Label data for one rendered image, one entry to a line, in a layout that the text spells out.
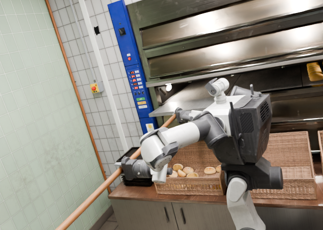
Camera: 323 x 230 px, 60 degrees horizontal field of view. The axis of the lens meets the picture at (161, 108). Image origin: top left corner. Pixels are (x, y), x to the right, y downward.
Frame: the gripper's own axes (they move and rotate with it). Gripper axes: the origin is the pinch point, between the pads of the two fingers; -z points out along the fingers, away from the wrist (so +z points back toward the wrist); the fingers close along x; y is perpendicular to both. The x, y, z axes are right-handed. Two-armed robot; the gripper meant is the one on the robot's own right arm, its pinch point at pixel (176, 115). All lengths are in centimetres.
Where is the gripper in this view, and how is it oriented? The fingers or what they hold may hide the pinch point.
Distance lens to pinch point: 213.0
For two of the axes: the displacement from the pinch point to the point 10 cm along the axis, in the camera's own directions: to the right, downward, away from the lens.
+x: -2.4, -9.4, -2.5
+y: -8.4, 3.3, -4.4
